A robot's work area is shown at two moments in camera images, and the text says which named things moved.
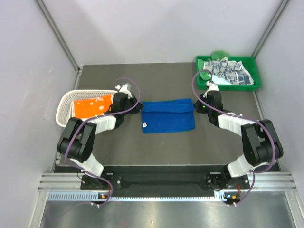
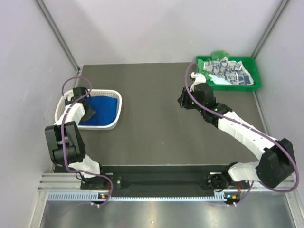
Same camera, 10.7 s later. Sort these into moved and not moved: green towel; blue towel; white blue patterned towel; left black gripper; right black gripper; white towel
Moved: blue towel; right black gripper; left black gripper
Not moved: white blue patterned towel; white towel; green towel
